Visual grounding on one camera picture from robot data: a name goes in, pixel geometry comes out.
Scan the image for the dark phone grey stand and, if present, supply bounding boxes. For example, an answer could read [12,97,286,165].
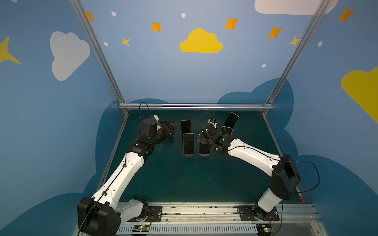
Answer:
[198,143,211,157]

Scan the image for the white phone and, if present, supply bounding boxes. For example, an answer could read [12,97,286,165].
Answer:
[221,126,233,135]

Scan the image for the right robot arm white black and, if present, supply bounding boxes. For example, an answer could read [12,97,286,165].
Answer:
[199,124,301,216]

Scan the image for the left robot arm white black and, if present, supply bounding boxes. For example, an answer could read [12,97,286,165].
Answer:
[77,115,177,236]

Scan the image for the purple phone back middle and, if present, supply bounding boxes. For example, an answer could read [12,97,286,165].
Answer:
[181,120,192,135]

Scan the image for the blue phone front middle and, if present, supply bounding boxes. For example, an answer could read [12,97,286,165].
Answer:
[183,133,195,157]

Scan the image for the black phone wooden stand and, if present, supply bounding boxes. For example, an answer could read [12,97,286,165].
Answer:
[223,112,239,128]

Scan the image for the back horizontal aluminium bar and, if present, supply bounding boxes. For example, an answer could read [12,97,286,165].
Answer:
[119,102,274,110]

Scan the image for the right green circuit board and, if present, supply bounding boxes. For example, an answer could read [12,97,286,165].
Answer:
[256,224,274,236]

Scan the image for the green circuit board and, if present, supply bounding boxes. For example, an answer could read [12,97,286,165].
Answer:
[132,225,150,233]
[256,224,274,236]

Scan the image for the left green circuit board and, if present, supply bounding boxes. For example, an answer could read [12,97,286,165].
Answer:
[132,225,150,233]

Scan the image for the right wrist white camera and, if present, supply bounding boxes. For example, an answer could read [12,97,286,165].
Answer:
[208,117,217,128]

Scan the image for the wrist white camera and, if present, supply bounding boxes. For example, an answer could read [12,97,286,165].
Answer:
[149,115,161,130]
[208,117,217,128]

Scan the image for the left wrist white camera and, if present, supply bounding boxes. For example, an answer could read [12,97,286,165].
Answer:
[149,115,161,130]

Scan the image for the left aluminium frame post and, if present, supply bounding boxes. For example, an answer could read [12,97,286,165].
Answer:
[70,0,130,116]

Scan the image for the aluminium frame post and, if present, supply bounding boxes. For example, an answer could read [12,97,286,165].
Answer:
[261,0,331,117]
[70,0,130,116]

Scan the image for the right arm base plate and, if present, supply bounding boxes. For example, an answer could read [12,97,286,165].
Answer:
[237,206,280,221]

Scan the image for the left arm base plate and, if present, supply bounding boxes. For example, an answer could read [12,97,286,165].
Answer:
[129,206,162,222]

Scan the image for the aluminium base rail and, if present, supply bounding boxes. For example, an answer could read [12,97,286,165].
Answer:
[116,203,327,236]

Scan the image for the right aluminium frame post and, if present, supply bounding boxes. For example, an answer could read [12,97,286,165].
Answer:
[261,0,331,117]

